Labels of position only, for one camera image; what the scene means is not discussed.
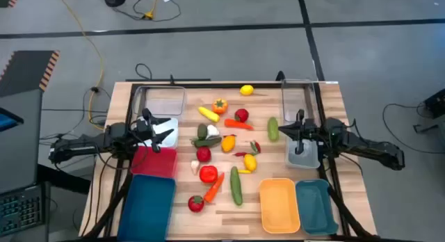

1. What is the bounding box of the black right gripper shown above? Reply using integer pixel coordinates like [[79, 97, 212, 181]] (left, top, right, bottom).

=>
[[277, 109, 326, 155]]

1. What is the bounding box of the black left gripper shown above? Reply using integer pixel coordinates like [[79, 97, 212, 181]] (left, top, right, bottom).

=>
[[131, 108, 175, 154]]

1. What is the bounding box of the light green cucumber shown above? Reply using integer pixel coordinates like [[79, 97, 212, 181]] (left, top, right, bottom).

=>
[[267, 116, 280, 143]]

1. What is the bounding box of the grey plastic bin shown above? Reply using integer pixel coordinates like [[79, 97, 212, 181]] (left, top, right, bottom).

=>
[[284, 136, 321, 170]]

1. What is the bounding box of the long dark green pepper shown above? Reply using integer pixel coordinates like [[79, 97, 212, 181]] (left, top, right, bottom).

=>
[[191, 136, 223, 148]]

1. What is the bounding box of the round red pepper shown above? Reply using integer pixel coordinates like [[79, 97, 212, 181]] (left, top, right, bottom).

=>
[[196, 146, 212, 163]]

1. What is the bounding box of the yellow squash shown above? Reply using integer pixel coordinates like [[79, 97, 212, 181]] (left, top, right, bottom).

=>
[[197, 106, 221, 124]]

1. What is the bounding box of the dark red bell pepper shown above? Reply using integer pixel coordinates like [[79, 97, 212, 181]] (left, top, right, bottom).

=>
[[234, 108, 250, 124]]

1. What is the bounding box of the yellow round fruit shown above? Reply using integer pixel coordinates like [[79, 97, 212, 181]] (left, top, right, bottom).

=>
[[243, 153, 258, 172]]

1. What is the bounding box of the orange bell pepper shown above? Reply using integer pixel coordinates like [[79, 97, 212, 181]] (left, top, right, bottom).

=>
[[211, 98, 229, 115]]

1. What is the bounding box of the yellow-orange bell pepper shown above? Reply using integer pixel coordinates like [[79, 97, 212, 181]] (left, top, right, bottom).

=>
[[221, 134, 237, 153]]

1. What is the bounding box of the bright red bell pepper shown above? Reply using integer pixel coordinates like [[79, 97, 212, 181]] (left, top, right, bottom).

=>
[[199, 165, 219, 184]]

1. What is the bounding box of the dark green cucumber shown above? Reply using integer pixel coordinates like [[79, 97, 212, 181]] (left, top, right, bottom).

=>
[[229, 166, 244, 207]]

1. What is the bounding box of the red tomato green stem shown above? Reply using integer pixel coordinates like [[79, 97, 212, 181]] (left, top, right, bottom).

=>
[[188, 195, 205, 213]]

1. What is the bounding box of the white plastic bin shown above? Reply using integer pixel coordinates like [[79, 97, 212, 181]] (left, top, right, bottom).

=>
[[133, 115, 179, 149]]

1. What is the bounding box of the wide clear plastic bin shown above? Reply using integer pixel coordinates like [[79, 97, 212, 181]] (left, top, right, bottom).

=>
[[133, 85, 188, 118]]

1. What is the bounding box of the narrow clear plastic bin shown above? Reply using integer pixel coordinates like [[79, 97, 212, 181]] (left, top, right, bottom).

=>
[[280, 79, 318, 124]]

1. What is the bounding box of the red plastic bin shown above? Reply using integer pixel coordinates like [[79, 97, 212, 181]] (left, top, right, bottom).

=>
[[130, 146, 179, 179]]

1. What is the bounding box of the thin black bar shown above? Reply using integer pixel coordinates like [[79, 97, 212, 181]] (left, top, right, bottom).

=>
[[124, 78, 212, 83]]

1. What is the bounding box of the orange-yellow plastic bin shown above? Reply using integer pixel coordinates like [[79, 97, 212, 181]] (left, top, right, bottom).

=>
[[259, 177, 302, 235]]

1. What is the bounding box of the large blue plastic bin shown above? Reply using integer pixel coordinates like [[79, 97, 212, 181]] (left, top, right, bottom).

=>
[[117, 174, 177, 242]]

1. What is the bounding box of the teal plastic bin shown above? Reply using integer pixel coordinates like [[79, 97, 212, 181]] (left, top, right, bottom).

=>
[[295, 179, 340, 236]]

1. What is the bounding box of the black desk base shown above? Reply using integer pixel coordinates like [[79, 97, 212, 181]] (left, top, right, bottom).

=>
[[36, 163, 92, 195]]

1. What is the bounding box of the grey desk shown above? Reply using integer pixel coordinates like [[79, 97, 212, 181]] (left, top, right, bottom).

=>
[[0, 88, 45, 195]]

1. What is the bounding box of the black equipment box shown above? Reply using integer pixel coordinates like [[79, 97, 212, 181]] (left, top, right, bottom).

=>
[[423, 88, 445, 120]]

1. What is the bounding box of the black computer monitor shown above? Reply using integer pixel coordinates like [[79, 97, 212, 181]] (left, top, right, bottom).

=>
[[0, 107, 24, 133]]

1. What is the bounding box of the black backlit keyboard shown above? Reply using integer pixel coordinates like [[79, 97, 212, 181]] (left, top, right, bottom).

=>
[[0, 184, 46, 238]]

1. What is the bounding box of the thin black cable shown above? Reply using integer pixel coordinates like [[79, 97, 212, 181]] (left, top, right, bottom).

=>
[[134, 63, 153, 81]]

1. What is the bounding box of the yellow hanging cable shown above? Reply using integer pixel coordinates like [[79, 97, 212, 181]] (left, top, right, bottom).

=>
[[54, 0, 106, 127]]

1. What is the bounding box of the yellow power plug cord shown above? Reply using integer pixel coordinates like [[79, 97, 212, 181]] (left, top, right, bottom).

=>
[[143, 0, 161, 21]]

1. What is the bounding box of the black floor cable loop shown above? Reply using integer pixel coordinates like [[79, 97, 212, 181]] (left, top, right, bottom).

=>
[[111, 0, 182, 23]]

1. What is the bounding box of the black metal bracket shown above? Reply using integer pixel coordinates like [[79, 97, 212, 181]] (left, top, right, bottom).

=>
[[412, 123, 439, 134]]

